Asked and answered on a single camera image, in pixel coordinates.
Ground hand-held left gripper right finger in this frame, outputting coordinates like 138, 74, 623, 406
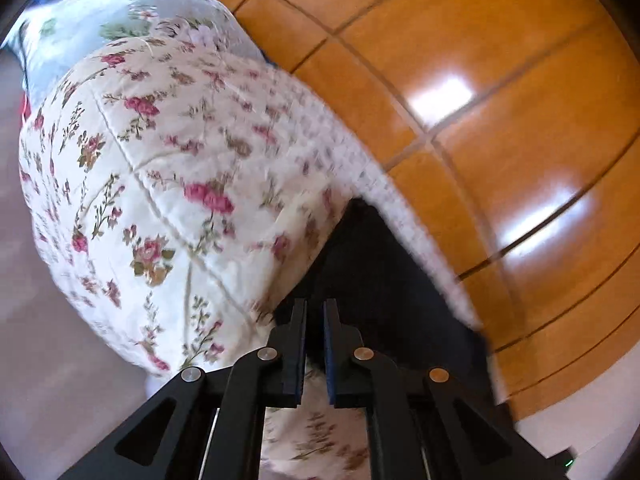
322, 298, 572, 480

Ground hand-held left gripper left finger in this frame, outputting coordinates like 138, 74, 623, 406
57, 298, 308, 480

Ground black pants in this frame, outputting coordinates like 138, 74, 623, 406
272, 197, 517, 423

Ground floral quilt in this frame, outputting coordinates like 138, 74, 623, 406
18, 37, 497, 480

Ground wooden panelled headboard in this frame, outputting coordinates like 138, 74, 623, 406
165, 0, 640, 422

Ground light floral pillow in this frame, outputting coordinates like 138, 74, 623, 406
21, 0, 267, 107

